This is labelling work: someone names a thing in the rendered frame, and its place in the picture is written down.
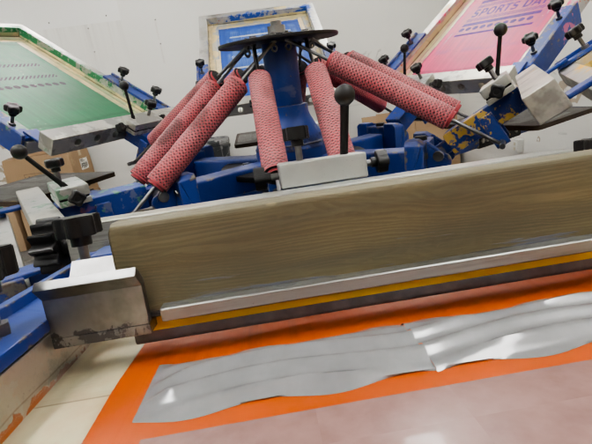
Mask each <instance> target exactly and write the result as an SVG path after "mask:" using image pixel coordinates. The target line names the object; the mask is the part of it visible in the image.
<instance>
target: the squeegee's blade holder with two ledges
mask: <svg viewBox="0 0 592 444"><path fill-rule="evenodd" d="M591 251H592V234H586V235H581V236H575V237H569V238H564V239H558V240H548V241H543V242H537V243H531V244H526V245H521V246H515V247H510V248H499V249H494V250H488V251H483V252H477V253H471V254H466V255H456V256H450V257H445V258H439V259H433V260H428V261H423V262H417V263H406V264H401V265H396V266H390V267H385V268H379V269H373V270H363V271H358V272H353V273H347V274H341V275H335V276H330V277H320V278H315V279H309V280H303V281H298V282H292V283H287V284H281V285H271V286H265V287H260V288H255V289H249V290H243V291H238V292H228V293H222V294H217V295H211V296H205V297H200V298H194V299H189V300H178V301H173V302H167V303H163V305H162V307H161V308H160V314H161V318H162V321H163V322H168V321H173V320H179V319H184V318H189V317H195V316H200V315H210V314H216V313H222V312H227V311H233V310H238V309H243V308H249V307H259V306H264V305H269V304H275V303H280V302H287V301H292V300H302V299H307V298H313V297H318V296H323V295H329V294H334V293H340V292H350V291H356V290H361V289H366V288H372V287H377V286H383V285H392V284H398V283H403V282H409V281H414V280H420V279H426V278H436V277H441V276H446V275H452V274H457V273H463V272H468V271H473V270H484V269H490V268H495V267H500V266H506V265H511V264H517V263H526V262H532V261H537V260H543V259H549V258H554V257H560V256H565V255H575V254H580V253H586V252H591Z"/></svg>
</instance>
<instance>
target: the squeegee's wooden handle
mask: <svg viewBox="0 0 592 444"><path fill-rule="evenodd" d="M586 234H592V149H590V150H584V151H577V152H567V153H560V154H555V155H549V156H543V157H537V158H531V159H520V160H514V161H508V162H502V163H497V164H491V165H484V166H474V167H468V168H462V169H456V170H450V171H444V172H438V173H432V174H421V175H415V176H409V177H403V178H397V179H391V180H386V181H375V182H369V183H362V184H357V185H351V186H344V187H339V188H333V189H322V190H316V191H310V192H304V193H299V194H292V195H286V196H275V197H269V198H264V199H257V200H252V201H246V202H239V203H229V204H222V205H217V206H211V207H205V208H199V209H193V210H187V211H176V212H170V213H164V214H159V215H152V216H146V217H141V218H130V219H124V220H118V221H116V222H114V223H113V224H111V225H110V227H109V230H108V240H109V244H110V248H111V252H112V257H113V260H114V265H115V270H122V269H128V268H133V267H136V268H137V270H138V271H139V273H140V274H141V276H142V277H143V279H144V286H145V290H146V294H147V299H148V303H149V308H150V311H151V316H152V317H158V316H161V314H160V308H161V307H162V305H163V303H167V302H173V301H178V300H189V299H194V298H200V297H205V296H211V295H217V294H222V293H228V292H238V291H243V290H249V289H255V288H260V287H265V286H271V285H281V284H287V283H292V282H298V281H303V280H309V279H315V278H325V277H330V276H335V275H341V274H347V273H353V272H358V271H363V270H373V269H379V268H385V267H390V266H396V265H401V264H406V263H417V262H423V261H428V260H433V259H439V258H445V257H450V256H456V255H466V254H471V253H477V252H483V251H488V250H494V249H499V248H510V247H515V246H521V245H526V244H531V243H537V242H543V241H553V240H558V239H564V238H569V237H575V236H581V235H586Z"/></svg>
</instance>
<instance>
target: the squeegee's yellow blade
mask: <svg viewBox="0 0 592 444"><path fill-rule="evenodd" d="M589 258H592V251H591V252H586V253H580V254H575V255H565V256H560V257H554V258H549V259H543V260H537V261H532V262H526V263H517V264H511V265H506V266H500V267H495V268H490V269H484V270H473V271H468V272H463V273H457V274H452V275H446V276H441V277H431V278H426V279H420V280H414V281H409V282H403V283H398V284H392V285H383V286H377V287H372V288H366V289H361V290H356V291H350V292H340V293H334V294H329V295H323V296H318V297H313V298H307V299H302V300H292V301H287V302H280V303H275V304H269V305H264V306H259V307H249V308H243V309H238V310H233V311H227V312H222V313H216V314H206V315H200V316H195V317H189V318H184V319H179V320H173V321H168V322H163V321H162V318H161V316H158V317H156V318H157V323H158V324H157V325H156V327H155V329H154V330H158V329H168V328H173V327H179V326H184V325H190V324H195V323H200V322H210V321H216V320H222V319H227V318H233V317H238V316H243V315H253V314H259V313H264V312H269V311H275V310H280V309H286V308H291V307H301V306H306V305H312V304H317V303H323V302H329V301H334V300H344V299H349V298H355V297H360V296H366V295H371V294H376V293H382V292H392V291H397V290H402V289H408V288H413V287H419V286H424V285H434V284H440V283H446V282H451V281H456V280H462V279H467V278H477V277H482V276H488V275H493V274H499V273H504V272H509V271H515V270H525V269H530V268H536V267H541V266H547V265H553V264H558V263H568V262H573V261H579V260H584V259H589Z"/></svg>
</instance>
